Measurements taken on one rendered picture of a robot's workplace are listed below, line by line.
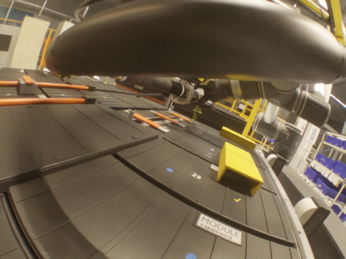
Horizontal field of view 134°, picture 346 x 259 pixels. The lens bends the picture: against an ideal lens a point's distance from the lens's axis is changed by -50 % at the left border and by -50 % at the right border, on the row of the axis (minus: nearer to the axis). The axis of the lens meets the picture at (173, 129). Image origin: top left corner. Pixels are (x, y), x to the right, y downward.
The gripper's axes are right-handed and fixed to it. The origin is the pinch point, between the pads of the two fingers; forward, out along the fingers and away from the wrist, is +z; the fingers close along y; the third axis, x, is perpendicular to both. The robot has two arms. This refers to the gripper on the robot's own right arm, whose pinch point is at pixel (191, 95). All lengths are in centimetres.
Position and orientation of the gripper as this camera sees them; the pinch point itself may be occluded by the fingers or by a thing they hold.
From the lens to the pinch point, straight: 57.5
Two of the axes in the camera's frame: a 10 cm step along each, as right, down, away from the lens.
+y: 0.5, 10.0, -0.5
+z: -8.0, 0.8, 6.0
